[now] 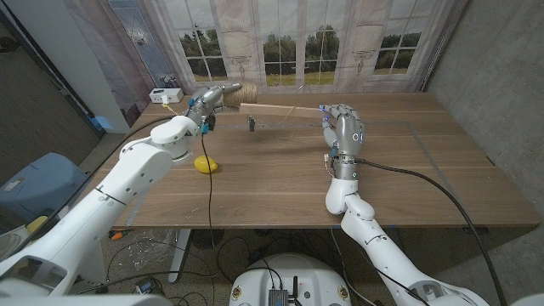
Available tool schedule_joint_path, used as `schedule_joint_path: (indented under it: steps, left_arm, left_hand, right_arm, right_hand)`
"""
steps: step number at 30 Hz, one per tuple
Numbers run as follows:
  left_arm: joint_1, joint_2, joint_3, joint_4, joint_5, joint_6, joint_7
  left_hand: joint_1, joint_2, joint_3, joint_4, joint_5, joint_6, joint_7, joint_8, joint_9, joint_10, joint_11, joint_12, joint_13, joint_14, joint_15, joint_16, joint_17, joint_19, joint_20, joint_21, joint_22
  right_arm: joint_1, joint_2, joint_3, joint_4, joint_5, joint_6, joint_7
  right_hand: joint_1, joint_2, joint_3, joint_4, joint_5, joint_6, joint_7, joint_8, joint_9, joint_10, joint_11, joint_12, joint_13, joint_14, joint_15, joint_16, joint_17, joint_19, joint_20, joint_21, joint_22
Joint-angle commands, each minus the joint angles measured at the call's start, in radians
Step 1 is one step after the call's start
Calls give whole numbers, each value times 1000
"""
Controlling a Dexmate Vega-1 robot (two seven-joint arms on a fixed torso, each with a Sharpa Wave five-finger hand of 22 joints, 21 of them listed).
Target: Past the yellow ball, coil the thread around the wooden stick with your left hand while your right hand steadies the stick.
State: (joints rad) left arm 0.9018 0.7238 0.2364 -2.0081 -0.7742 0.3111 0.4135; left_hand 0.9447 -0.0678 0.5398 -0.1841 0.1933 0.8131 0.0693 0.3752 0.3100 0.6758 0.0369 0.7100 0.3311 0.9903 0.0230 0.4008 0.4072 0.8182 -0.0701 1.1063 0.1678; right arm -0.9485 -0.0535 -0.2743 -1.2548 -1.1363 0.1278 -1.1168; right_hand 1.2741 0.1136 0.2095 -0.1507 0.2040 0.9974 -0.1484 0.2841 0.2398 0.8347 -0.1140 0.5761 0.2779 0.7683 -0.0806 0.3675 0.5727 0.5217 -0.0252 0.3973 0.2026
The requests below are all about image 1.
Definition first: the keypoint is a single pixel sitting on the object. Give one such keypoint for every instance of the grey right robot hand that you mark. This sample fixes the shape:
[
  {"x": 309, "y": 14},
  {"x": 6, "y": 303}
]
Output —
[{"x": 348, "y": 132}]

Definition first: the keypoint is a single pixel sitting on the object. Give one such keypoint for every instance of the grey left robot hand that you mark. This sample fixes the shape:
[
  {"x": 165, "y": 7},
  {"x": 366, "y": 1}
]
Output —
[{"x": 204, "y": 106}]

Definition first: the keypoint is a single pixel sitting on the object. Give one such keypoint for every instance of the brown twine spool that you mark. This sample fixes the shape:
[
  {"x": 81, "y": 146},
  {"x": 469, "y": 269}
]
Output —
[{"x": 244, "y": 94}]

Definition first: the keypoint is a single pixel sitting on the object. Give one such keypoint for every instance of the silver metal clip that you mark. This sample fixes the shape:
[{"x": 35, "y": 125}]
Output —
[{"x": 251, "y": 123}]

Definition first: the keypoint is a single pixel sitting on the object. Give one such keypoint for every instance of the brown twine thread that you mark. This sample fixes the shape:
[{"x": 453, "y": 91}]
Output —
[{"x": 289, "y": 115}]

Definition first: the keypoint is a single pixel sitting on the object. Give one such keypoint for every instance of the long wooden stick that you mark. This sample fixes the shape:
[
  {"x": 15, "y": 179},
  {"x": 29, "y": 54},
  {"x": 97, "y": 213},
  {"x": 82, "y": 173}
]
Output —
[{"x": 280, "y": 109}]

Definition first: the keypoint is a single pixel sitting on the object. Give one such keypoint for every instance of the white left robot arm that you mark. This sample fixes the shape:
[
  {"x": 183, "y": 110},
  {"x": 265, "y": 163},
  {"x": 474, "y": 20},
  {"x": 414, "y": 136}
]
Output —
[{"x": 85, "y": 221}]

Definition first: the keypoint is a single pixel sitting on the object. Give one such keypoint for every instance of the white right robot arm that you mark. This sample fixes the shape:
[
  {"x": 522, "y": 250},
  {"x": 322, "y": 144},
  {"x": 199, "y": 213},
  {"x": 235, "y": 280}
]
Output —
[{"x": 382, "y": 251}]

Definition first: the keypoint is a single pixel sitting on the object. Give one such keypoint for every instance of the white power box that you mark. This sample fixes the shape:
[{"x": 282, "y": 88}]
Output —
[{"x": 166, "y": 95}]

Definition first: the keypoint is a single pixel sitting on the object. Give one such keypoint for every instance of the yellow lemon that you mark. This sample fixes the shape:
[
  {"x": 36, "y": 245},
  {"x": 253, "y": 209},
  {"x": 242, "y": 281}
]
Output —
[{"x": 205, "y": 164}]

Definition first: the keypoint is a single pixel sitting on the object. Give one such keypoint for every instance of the printed window backdrop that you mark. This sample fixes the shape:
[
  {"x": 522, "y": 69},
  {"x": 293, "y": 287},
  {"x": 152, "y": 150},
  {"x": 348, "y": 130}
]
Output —
[{"x": 297, "y": 25}]

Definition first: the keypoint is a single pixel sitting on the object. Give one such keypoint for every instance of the black round fan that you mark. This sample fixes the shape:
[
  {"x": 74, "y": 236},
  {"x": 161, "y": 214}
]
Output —
[{"x": 206, "y": 239}]

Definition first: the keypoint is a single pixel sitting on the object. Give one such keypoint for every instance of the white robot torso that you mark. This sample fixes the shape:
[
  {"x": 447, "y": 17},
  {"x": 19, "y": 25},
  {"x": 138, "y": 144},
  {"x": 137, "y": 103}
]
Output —
[{"x": 297, "y": 272}]

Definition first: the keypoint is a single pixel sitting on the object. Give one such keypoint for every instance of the white table leg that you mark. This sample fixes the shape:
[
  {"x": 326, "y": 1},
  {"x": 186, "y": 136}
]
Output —
[{"x": 178, "y": 259}]

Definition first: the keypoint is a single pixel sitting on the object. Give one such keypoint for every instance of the clear plastic sheet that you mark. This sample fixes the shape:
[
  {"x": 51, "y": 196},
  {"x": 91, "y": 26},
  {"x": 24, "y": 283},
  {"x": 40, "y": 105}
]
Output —
[{"x": 151, "y": 253}]

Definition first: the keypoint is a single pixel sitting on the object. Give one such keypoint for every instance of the black antenna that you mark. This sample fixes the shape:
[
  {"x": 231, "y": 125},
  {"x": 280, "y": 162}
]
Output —
[{"x": 296, "y": 289}]

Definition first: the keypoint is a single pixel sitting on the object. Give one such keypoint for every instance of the grey box on torso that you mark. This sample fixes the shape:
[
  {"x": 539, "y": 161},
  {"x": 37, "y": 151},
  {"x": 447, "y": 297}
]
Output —
[{"x": 278, "y": 297}]

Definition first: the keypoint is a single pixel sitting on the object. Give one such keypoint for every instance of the blue plastic bin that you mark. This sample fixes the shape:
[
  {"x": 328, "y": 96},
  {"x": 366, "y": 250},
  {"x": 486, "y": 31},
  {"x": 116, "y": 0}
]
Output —
[{"x": 38, "y": 183}]

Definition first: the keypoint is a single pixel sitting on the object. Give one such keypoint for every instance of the small device with screen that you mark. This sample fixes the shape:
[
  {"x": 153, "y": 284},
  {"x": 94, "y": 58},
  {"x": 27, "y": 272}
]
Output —
[{"x": 148, "y": 286}]

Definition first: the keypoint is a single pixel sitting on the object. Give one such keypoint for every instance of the black and yellow pedal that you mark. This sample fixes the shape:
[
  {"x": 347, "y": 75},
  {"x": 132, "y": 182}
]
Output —
[{"x": 37, "y": 224}]

